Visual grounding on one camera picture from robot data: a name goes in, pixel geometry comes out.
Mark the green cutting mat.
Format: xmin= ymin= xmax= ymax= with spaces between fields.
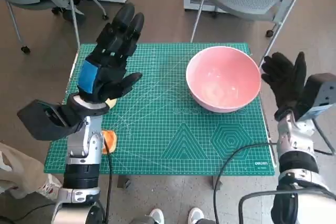
xmin=44 ymin=42 xmax=276 ymax=176

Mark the pink bowl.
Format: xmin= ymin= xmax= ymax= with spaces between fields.
xmin=185 ymin=46 xmax=262 ymax=114

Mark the long black arm cable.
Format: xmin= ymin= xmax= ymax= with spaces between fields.
xmin=213 ymin=142 xmax=279 ymax=224

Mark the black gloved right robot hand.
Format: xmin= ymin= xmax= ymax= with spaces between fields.
xmin=261 ymin=51 xmax=312 ymax=120

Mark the square toy toast slice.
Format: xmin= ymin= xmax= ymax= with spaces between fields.
xmin=101 ymin=129 xmax=118 ymax=154

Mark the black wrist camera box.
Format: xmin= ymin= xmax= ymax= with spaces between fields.
xmin=298 ymin=73 xmax=336 ymax=121
xmin=17 ymin=100 xmax=87 ymax=141

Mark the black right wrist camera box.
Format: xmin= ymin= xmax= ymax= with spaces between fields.
xmin=298 ymin=73 xmax=336 ymax=121

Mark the bare left hand blue tape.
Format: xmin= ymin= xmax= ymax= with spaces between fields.
xmin=76 ymin=3 xmax=145 ymax=103

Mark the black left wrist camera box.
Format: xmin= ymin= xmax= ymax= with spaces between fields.
xmin=17 ymin=100 xmax=87 ymax=141

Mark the black table leg bracket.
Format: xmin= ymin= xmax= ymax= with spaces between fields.
xmin=117 ymin=175 xmax=132 ymax=189
xmin=211 ymin=175 xmax=223 ymax=190

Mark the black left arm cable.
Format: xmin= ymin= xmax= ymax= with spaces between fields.
xmin=101 ymin=134 xmax=113 ymax=224

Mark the white shoe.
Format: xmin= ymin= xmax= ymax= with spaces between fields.
xmin=149 ymin=208 xmax=165 ymax=224
xmin=188 ymin=207 xmax=205 ymax=224

